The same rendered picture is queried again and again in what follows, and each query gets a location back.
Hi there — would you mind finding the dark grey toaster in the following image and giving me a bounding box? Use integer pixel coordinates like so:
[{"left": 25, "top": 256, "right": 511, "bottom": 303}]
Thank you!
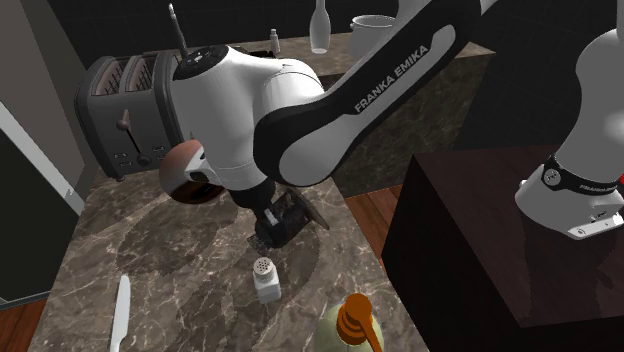
[{"left": 73, "top": 50, "right": 196, "bottom": 183}]

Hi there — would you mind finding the white salt shaker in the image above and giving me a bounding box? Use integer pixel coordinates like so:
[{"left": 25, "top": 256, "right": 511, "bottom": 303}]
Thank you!
[{"left": 251, "top": 256, "right": 283, "bottom": 305}]

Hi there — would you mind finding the green bottle orange pump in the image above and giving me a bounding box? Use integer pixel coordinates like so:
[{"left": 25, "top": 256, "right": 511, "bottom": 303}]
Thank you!
[{"left": 311, "top": 292, "right": 386, "bottom": 352}]

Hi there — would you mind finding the dark thin rod pale tip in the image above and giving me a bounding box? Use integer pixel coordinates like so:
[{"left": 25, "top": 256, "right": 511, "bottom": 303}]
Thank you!
[{"left": 167, "top": 3, "right": 190, "bottom": 61}]

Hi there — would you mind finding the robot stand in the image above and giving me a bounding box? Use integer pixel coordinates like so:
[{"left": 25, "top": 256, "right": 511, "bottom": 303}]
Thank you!
[{"left": 381, "top": 143, "right": 624, "bottom": 352}]

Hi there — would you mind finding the reddish brown bowl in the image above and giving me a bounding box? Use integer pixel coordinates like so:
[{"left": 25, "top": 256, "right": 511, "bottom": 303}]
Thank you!
[{"left": 158, "top": 139, "right": 228, "bottom": 205}]

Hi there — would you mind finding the brown grey flat blade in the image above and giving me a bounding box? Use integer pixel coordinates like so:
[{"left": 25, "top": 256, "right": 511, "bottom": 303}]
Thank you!
[{"left": 291, "top": 187, "right": 332, "bottom": 232}]

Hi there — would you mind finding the silver table knife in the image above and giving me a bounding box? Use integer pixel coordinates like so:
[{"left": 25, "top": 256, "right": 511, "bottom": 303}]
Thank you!
[{"left": 108, "top": 274, "right": 132, "bottom": 352}]

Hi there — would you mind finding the white pot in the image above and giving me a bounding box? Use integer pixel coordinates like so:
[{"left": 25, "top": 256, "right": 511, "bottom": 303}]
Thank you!
[{"left": 348, "top": 14, "right": 398, "bottom": 63}]

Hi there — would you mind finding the tall clear glass bottle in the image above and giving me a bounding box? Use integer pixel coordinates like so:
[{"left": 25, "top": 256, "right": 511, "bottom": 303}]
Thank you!
[{"left": 309, "top": 0, "right": 333, "bottom": 55}]

